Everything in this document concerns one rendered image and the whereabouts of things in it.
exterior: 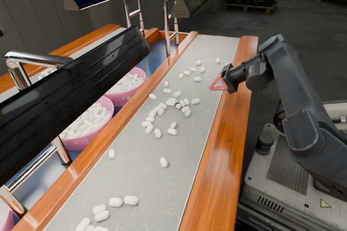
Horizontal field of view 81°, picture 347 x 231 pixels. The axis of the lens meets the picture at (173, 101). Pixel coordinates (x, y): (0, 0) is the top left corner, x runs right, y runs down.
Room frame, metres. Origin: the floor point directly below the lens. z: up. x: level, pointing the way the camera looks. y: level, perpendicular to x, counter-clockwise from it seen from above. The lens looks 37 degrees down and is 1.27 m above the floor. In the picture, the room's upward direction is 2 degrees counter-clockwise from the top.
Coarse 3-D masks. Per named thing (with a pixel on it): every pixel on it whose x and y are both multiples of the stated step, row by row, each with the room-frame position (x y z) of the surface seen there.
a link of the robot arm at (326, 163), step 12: (324, 132) 0.19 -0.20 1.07; (336, 144) 0.16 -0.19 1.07; (300, 156) 0.17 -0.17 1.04; (312, 156) 0.16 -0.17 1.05; (324, 156) 0.15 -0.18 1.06; (336, 156) 0.15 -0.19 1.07; (312, 168) 0.15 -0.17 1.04; (324, 168) 0.14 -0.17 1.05; (336, 168) 0.14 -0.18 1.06; (324, 180) 0.14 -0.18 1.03; (336, 180) 0.12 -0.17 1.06; (336, 192) 0.14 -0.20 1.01
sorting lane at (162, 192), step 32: (192, 64) 1.04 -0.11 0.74; (224, 64) 1.03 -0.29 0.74; (160, 96) 0.74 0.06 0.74; (192, 96) 0.73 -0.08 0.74; (128, 128) 0.55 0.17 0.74; (160, 128) 0.54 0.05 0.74; (192, 128) 0.53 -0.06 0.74; (128, 160) 0.40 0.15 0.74; (192, 160) 0.40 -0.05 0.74; (96, 192) 0.30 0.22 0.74; (128, 192) 0.30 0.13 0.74; (160, 192) 0.30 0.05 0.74; (64, 224) 0.22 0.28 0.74; (96, 224) 0.22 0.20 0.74; (128, 224) 0.22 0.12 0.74; (160, 224) 0.22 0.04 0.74
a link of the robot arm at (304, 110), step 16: (272, 48) 0.51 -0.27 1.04; (288, 48) 0.47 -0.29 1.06; (272, 64) 0.46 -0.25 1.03; (288, 64) 0.41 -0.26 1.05; (288, 80) 0.36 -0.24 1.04; (304, 80) 0.33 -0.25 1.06; (288, 96) 0.31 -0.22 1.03; (304, 96) 0.29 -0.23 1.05; (288, 112) 0.27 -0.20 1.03; (304, 112) 0.22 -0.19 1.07; (320, 112) 0.23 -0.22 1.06; (288, 128) 0.21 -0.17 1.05; (304, 128) 0.20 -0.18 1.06; (336, 128) 0.22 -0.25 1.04; (288, 144) 0.19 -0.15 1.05; (304, 144) 0.17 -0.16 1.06; (320, 144) 0.17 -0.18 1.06
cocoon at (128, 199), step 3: (129, 195) 0.28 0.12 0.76; (126, 198) 0.27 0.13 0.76; (129, 198) 0.27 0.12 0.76; (132, 198) 0.27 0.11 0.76; (135, 198) 0.27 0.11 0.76; (126, 201) 0.27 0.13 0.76; (129, 201) 0.27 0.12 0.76; (132, 201) 0.27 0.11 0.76; (135, 201) 0.27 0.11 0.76; (132, 204) 0.26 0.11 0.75; (135, 204) 0.26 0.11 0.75
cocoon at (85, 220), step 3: (84, 219) 0.23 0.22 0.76; (87, 219) 0.23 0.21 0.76; (81, 222) 0.22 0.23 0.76; (84, 222) 0.22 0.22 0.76; (87, 222) 0.22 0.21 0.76; (78, 225) 0.21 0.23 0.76; (81, 225) 0.21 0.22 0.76; (84, 225) 0.21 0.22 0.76; (87, 225) 0.21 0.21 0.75; (78, 228) 0.21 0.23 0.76; (81, 228) 0.21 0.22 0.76; (84, 228) 0.21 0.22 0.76
